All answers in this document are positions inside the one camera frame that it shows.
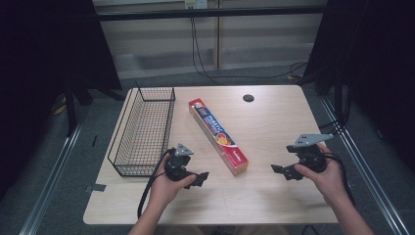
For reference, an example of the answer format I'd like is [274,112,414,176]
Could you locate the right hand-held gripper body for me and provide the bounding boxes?
[286,132,335,174]

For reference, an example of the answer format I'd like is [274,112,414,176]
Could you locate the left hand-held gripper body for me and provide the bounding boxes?
[163,142,195,182]

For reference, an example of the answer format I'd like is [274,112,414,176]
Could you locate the long red plastic wrap box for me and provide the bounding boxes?
[188,98,250,177]

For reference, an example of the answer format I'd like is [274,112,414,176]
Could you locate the black wire basket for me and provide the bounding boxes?
[107,80,177,178]

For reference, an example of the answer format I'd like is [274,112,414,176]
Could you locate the person's left hand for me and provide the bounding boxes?
[148,155,198,211]

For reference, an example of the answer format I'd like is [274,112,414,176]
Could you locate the person's right hand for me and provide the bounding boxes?
[293,142,348,206]

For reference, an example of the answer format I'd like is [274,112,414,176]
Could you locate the black metal stand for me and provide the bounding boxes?
[317,71,353,136]
[64,81,94,138]

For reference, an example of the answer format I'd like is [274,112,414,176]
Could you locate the grey tape strip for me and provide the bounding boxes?
[83,183,108,194]

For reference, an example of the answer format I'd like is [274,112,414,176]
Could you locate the black curtain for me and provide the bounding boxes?
[301,0,415,174]
[0,0,123,202]

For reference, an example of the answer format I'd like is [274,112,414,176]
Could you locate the black horizontal bar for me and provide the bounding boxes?
[97,5,328,23]

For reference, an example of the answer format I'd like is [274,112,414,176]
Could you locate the right hand-held gripper black cable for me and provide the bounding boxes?
[322,151,357,208]

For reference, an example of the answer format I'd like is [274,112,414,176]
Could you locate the hand-held gripper black cable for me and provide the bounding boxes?
[136,148,176,220]
[322,151,357,208]

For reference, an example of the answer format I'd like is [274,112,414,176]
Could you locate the left hand-held gripper black cable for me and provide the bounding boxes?
[136,148,176,220]

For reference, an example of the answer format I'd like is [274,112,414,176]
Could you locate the black floor cable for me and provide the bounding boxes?
[300,223,323,235]

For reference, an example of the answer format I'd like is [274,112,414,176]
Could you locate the metal floor rail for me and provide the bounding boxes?
[319,96,413,235]
[18,121,84,235]

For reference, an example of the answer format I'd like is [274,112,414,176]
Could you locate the black wall cables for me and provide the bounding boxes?
[190,17,309,86]

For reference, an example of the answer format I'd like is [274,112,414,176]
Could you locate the white wall power outlet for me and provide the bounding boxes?
[184,0,208,10]

